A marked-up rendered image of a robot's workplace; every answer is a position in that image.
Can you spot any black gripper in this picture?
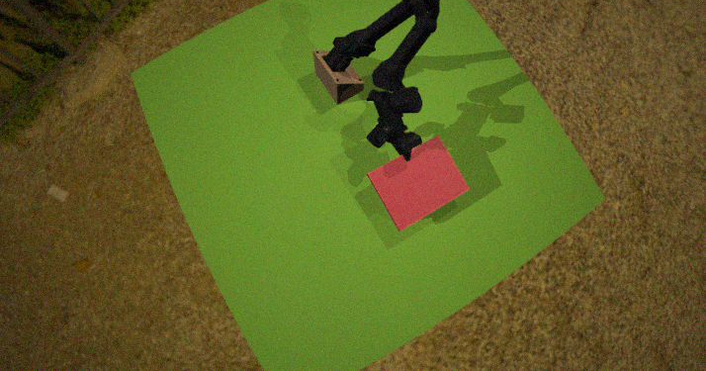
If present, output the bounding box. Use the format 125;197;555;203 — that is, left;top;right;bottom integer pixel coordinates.
379;113;422;161

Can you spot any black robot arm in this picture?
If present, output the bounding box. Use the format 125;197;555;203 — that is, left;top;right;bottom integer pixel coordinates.
322;0;440;148

